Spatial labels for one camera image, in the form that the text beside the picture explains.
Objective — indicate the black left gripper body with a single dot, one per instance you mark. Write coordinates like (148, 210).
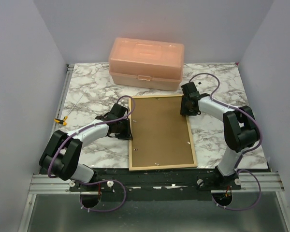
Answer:
(121, 133)

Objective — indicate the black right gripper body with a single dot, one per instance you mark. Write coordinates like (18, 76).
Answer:
(185, 109)

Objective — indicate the brown backing board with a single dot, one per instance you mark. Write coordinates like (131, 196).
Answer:
(159, 130)

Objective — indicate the light wooden picture frame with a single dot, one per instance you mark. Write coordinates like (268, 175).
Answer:
(131, 145)

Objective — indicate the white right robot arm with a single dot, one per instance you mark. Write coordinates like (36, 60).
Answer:
(241, 131)

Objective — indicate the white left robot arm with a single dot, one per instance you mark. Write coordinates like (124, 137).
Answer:
(61, 155)

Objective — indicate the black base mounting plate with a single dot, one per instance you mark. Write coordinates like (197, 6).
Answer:
(198, 179)

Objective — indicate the yellow black clamp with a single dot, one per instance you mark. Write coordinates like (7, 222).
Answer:
(61, 121)

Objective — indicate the orange translucent plastic box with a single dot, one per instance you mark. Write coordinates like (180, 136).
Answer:
(147, 64)

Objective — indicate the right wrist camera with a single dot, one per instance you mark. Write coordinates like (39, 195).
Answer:
(189, 90)

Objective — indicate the aluminium rail frame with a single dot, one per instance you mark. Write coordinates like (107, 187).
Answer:
(42, 183)

